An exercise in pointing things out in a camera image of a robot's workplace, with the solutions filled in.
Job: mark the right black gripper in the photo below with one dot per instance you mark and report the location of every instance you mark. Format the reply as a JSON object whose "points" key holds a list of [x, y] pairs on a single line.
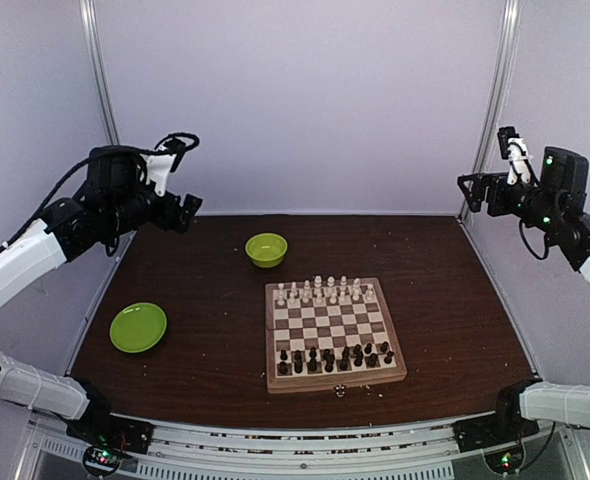
{"points": [[482, 180]]}

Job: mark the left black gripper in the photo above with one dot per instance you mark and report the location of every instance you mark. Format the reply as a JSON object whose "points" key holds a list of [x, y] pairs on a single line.
{"points": [[167, 219]]}

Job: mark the wooden chess board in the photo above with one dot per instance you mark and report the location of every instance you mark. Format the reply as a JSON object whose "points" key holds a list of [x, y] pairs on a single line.
{"points": [[329, 334]]}

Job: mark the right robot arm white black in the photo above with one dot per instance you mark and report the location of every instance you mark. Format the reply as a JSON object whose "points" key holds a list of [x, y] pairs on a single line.
{"points": [[554, 204]]}

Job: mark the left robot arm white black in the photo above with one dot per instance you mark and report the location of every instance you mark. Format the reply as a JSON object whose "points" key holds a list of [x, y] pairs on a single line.
{"points": [[125, 188]]}

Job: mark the green bowl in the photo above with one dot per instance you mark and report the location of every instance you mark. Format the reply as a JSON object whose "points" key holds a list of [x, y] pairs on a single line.
{"points": [[266, 250]]}

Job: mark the green plate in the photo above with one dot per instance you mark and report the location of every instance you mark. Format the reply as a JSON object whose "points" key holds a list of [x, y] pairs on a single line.
{"points": [[138, 327]]}

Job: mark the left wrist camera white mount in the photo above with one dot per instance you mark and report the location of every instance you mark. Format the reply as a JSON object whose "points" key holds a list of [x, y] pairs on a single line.
{"points": [[160, 166]]}

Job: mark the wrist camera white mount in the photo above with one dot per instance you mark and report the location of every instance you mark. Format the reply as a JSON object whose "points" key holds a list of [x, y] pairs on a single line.
{"points": [[160, 166], [514, 150]]}

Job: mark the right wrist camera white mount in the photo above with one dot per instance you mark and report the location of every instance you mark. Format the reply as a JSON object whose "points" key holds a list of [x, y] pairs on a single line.
{"points": [[514, 150]]}

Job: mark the right aluminium corner post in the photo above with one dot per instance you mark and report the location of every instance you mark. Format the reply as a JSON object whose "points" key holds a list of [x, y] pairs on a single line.
{"points": [[499, 86]]}

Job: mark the aluminium corner post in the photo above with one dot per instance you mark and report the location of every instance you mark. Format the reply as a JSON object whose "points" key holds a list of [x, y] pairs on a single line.
{"points": [[93, 45], [499, 86]]}

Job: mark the left aluminium corner post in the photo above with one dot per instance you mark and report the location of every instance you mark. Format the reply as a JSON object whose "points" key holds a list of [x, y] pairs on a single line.
{"points": [[93, 45]]}

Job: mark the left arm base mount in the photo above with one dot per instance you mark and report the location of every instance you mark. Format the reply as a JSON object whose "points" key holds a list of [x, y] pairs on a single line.
{"points": [[114, 450]]}

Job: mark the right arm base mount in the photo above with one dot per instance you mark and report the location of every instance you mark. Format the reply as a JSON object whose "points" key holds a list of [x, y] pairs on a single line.
{"points": [[495, 440]]}

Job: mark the aluminium front rail frame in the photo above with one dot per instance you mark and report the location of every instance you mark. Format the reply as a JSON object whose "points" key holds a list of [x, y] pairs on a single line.
{"points": [[422, 450]]}

